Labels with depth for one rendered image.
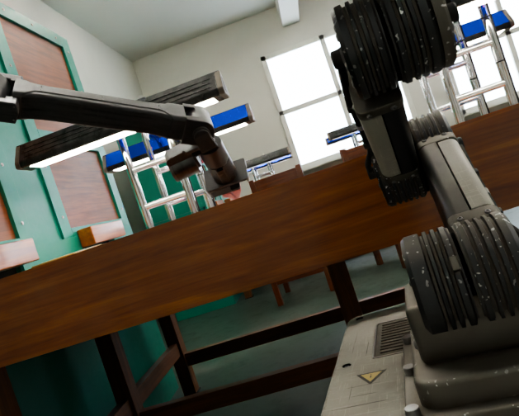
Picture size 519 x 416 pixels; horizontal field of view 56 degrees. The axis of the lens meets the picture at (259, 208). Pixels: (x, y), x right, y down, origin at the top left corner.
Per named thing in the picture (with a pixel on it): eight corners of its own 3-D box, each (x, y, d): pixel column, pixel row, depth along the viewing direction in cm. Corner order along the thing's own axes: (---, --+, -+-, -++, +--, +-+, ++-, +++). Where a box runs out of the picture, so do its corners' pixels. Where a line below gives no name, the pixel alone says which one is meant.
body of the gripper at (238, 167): (206, 176, 117) (194, 156, 111) (246, 162, 115) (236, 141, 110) (209, 196, 113) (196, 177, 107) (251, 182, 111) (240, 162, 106)
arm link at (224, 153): (222, 144, 102) (215, 127, 105) (192, 158, 102) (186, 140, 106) (233, 165, 107) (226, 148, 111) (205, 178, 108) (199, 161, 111)
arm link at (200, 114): (-29, 92, 81) (-18, 64, 88) (-28, 122, 84) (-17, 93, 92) (219, 129, 97) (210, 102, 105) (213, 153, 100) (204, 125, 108)
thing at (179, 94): (225, 92, 127) (216, 65, 127) (16, 170, 135) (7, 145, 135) (230, 97, 135) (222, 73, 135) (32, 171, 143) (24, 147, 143)
